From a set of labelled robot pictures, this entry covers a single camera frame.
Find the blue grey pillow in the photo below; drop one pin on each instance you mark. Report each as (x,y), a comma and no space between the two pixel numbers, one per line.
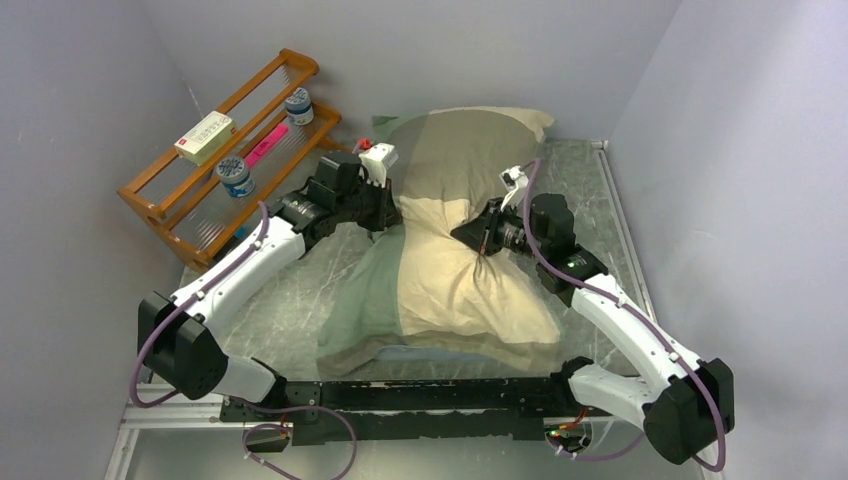
(412,353)

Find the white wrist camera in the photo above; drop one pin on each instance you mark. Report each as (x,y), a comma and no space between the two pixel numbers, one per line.
(515,181)
(377,160)

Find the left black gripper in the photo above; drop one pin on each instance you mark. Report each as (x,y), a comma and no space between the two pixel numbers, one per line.
(385,213)

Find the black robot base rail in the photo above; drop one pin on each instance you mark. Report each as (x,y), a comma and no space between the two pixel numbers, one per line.
(523,409)

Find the wooden tiered shelf rack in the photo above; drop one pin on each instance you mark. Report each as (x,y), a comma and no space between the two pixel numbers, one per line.
(187,206)

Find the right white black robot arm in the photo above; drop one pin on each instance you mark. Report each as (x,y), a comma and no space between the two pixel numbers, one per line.
(682,404)

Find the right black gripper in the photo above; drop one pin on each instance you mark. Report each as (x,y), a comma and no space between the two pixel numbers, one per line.
(480,234)

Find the patchwork green beige pillowcase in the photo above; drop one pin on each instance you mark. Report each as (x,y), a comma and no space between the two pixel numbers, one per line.
(417,286)

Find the far blue white jar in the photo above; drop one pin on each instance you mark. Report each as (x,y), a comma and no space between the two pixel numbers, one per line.
(299,108)

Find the near blue white jar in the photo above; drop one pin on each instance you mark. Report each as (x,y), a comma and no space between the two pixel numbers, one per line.
(234,174)

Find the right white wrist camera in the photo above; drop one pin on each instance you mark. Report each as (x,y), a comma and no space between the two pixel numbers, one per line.
(515,181)

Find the white cardboard box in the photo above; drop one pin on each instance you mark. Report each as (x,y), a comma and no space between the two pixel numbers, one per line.
(201,142)

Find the blue white jar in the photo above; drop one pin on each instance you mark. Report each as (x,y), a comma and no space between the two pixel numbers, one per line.
(299,108)
(234,174)

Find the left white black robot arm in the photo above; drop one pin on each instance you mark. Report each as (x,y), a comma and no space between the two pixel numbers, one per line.
(177,333)

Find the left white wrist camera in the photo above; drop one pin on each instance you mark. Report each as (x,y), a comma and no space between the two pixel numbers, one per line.
(377,160)

